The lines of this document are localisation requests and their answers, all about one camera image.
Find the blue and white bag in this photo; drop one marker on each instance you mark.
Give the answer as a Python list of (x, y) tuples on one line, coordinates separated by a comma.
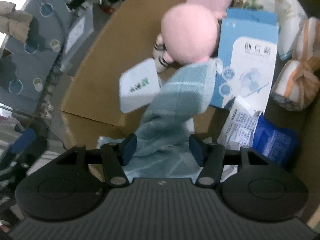
[(287, 12)]

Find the orange striped towel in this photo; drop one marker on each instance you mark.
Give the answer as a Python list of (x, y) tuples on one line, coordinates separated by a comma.
[(300, 80)]

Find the blue and white box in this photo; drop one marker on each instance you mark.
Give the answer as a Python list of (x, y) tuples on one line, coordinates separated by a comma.
[(250, 62)]

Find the pink plush doll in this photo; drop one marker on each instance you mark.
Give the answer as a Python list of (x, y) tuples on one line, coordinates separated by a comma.
[(190, 32)]

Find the grey circle print cloth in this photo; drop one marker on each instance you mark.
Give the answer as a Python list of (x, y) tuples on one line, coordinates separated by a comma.
[(37, 62)]

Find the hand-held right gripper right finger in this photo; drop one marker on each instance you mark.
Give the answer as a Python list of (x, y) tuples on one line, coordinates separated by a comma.
[(197, 151)]

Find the brown cardboard box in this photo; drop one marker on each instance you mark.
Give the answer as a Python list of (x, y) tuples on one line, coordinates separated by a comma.
[(120, 45)]

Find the beige coat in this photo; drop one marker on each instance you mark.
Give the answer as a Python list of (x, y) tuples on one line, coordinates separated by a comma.
[(15, 20)]

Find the teal towel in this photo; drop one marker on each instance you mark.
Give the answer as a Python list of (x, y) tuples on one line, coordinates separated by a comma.
[(175, 97)]

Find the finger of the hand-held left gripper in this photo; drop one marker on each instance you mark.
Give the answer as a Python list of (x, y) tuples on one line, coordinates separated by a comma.
[(23, 140)]

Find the white printed packet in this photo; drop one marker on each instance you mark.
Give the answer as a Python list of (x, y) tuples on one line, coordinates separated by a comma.
[(240, 127)]

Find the white tissue packet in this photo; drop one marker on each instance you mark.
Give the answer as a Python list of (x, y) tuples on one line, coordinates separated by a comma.
[(135, 87)]

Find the blue clear packet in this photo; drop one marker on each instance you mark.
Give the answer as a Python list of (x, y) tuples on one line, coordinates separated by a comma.
[(275, 137)]

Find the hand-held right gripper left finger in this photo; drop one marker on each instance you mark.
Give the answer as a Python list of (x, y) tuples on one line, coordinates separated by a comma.
[(128, 148)]

